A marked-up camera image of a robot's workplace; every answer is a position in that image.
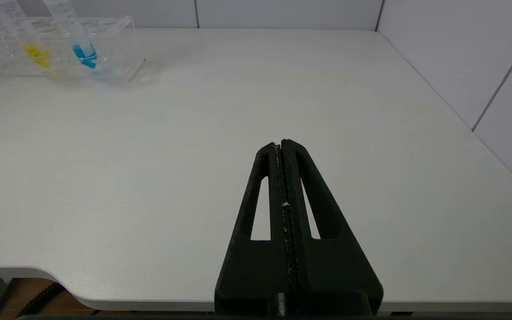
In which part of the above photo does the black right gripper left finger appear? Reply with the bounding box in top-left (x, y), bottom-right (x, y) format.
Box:
top-left (215, 143), bottom-right (297, 317)

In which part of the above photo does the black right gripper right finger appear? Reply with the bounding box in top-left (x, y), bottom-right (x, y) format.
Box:
top-left (281, 139), bottom-right (384, 317)

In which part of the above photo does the clear acrylic test tube rack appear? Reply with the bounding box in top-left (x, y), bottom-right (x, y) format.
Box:
top-left (0, 12), bottom-right (146, 83)

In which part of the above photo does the test tube with blue pigment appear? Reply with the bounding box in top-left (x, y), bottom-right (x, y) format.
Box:
top-left (43, 0), bottom-right (99, 70)

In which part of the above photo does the test tube with yellow pigment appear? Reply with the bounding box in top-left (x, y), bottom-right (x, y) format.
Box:
top-left (0, 0), bottom-right (53, 70)

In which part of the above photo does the black corrugated cable hose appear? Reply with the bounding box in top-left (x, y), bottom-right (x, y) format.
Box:
top-left (15, 282), bottom-right (66, 319)

